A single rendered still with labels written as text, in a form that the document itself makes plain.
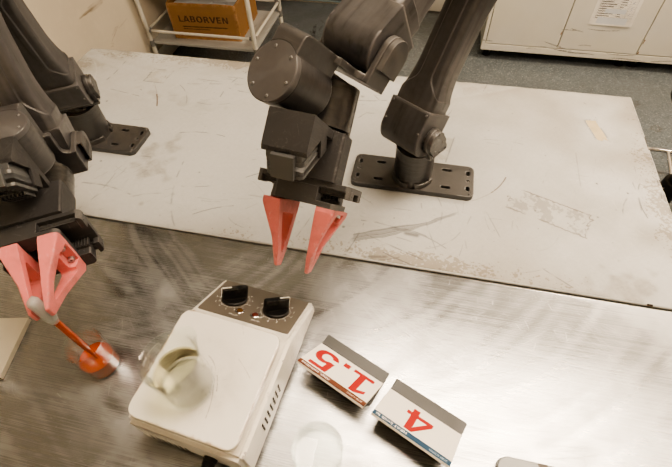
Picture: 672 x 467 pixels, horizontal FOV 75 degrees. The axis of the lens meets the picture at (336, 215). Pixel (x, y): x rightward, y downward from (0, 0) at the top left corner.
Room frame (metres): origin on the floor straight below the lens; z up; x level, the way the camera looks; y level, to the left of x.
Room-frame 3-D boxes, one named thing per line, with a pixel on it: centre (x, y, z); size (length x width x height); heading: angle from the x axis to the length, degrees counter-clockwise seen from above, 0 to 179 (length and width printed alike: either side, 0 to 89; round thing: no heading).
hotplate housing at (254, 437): (0.19, 0.13, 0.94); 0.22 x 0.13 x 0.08; 160
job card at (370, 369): (0.19, 0.00, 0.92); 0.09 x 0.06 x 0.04; 53
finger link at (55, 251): (0.26, 0.32, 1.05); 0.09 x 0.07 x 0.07; 19
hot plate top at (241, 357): (0.17, 0.14, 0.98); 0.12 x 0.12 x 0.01; 70
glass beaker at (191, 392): (0.16, 0.15, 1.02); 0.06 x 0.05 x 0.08; 151
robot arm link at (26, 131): (0.42, 0.36, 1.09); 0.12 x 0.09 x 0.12; 19
